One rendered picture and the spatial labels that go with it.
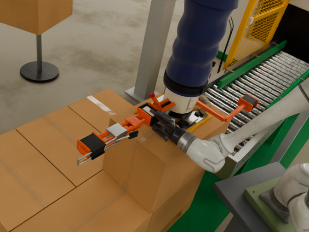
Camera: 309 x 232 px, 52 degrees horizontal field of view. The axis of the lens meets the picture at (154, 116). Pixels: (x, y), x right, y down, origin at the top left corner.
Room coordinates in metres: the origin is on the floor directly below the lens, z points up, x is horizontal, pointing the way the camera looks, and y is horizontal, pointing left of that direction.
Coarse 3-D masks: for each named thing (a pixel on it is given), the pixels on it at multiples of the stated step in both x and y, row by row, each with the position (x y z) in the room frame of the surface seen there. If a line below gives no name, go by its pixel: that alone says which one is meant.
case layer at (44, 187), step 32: (96, 96) 1.92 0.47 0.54; (32, 128) 1.43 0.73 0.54; (64, 128) 1.50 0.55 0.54; (96, 128) 1.58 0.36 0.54; (0, 160) 1.13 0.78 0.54; (32, 160) 1.18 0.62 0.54; (64, 160) 1.24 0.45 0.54; (96, 160) 1.30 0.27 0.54; (0, 192) 0.93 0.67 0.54; (32, 192) 0.98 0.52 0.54; (64, 192) 1.02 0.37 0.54; (96, 192) 1.08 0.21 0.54; (192, 192) 1.48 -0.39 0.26; (0, 224) 0.78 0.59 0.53; (32, 224) 0.81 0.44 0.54; (64, 224) 0.85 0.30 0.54; (96, 224) 0.89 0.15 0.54; (128, 224) 0.93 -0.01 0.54; (160, 224) 1.18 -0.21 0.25
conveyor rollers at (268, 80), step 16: (272, 64) 3.26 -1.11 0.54; (288, 64) 3.36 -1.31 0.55; (304, 64) 3.52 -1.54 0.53; (240, 80) 2.75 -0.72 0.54; (256, 80) 2.86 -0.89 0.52; (272, 80) 2.89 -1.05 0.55; (288, 80) 2.98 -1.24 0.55; (208, 96) 2.32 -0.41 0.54; (224, 96) 2.43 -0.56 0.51; (240, 96) 2.45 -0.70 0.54; (256, 96) 2.56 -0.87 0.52; (272, 96) 2.59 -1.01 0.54; (224, 112) 2.14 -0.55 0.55; (240, 112) 2.24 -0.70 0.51; (256, 112) 2.27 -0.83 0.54; (240, 144) 1.84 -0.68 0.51
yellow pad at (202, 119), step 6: (198, 108) 1.50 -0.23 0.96; (198, 114) 1.40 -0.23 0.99; (204, 114) 1.45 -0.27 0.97; (210, 114) 1.47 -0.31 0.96; (180, 120) 1.34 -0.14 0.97; (198, 120) 1.38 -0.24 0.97; (204, 120) 1.40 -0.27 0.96; (180, 126) 1.28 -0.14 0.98; (186, 126) 1.31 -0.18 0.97; (192, 126) 1.32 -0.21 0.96; (198, 126) 1.35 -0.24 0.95
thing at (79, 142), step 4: (92, 132) 0.95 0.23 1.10; (88, 136) 0.92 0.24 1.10; (92, 136) 0.92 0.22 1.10; (96, 136) 0.93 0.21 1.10; (80, 140) 0.89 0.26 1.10; (84, 140) 0.89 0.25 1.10; (88, 140) 0.90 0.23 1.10; (92, 140) 0.90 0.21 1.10; (96, 140) 0.91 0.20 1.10; (100, 140) 0.91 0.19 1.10; (80, 144) 0.87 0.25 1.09; (84, 144) 0.87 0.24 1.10; (88, 144) 0.88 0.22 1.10; (92, 144) 0.88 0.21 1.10; (96, 144) 0.89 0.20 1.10; (100, 144) 0.89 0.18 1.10; (84, 148) 0.86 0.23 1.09; (88, 148) 0.86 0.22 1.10; (92, 148) 0.86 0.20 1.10; (88, 152) 0.85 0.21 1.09; (88, 156) 0.85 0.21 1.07
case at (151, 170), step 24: (120, 120) 1.25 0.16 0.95; (216, 120) 1.46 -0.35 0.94; (120, 144) 1.19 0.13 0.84; (144, 144) 1.12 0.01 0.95; (168, 144) 1.16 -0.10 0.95; (120, 168) 1.17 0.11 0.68; (144, 168) 1.09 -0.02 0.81; (168, 168) 1.05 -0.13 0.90; (192, 168) 1.29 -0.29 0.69; (144, 192) 1.06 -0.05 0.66; (168, 192) 1.13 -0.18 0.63
